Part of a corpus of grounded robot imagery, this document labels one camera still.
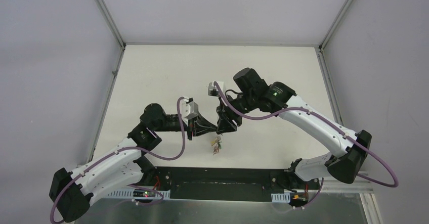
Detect aluminium frame rails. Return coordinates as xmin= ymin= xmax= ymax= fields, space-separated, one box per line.
xmin=68 ymin=0 xmax=383 ymax=224

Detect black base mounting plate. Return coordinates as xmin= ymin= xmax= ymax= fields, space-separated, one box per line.
xmin=138 ymin=166 xmax=320 ymax=202

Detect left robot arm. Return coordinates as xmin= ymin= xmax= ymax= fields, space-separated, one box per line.
xmin=49 ymin=98 xmax=218 ymax=223

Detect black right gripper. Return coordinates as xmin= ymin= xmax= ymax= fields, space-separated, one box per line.
xmin=216 ymin=92 xmax=257 ymax=135

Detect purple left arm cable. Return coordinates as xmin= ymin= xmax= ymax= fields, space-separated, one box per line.
xmin=50 ymin=97 xmax=187 ymax=224

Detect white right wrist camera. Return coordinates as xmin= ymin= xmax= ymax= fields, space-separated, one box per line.
xmin=207 ymin=81 xmax=226 ymax=97

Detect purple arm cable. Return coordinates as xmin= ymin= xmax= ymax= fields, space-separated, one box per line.
xmin=50 ymin=97 xmax=187 ymax=224
xmin=213 ymin=81 xmax=400 ymax=188

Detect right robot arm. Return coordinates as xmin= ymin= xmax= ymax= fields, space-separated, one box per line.
xmin=208 ymin=68 xmax=372 ymax=189

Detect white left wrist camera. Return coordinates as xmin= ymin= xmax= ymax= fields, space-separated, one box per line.
xmin=181 ymin=101 xmax=199 ymax=120

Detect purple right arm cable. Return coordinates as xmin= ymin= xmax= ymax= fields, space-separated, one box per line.
xmin=213 ymin=81 xmax=400 ymax=188

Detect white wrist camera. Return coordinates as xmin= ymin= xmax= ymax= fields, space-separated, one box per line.
xmin=207 ymin=81 xmax=226 ymax=97
xmin=181 ymin=101 xmax=199 ymax=120

